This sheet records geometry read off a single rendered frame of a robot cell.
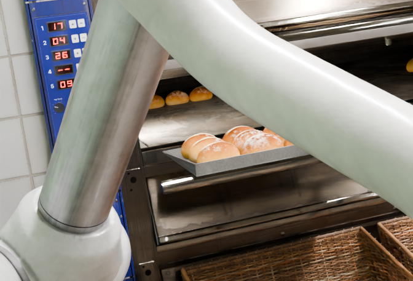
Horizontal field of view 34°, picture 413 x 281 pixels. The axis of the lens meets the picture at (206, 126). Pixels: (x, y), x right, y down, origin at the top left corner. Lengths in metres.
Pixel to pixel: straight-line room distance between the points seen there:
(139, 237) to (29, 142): 0.39
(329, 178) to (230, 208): 0.31
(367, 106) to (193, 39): 0.16
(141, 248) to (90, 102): 1.07
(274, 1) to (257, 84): 1.43
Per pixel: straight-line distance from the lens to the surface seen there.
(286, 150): 1.47
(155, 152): 1.79
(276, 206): 1.90
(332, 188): 1.96
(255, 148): 1.47
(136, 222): 1.82
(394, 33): 1.85
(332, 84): 0.41
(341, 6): 1.93
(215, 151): 1.45
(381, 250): 1.92
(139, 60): 0.78
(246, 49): 0.46
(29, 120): 1.75
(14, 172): 1.77
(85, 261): 0.94
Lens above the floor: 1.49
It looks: 9 degrees down
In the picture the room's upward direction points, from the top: 8 degrees counter-clockwise
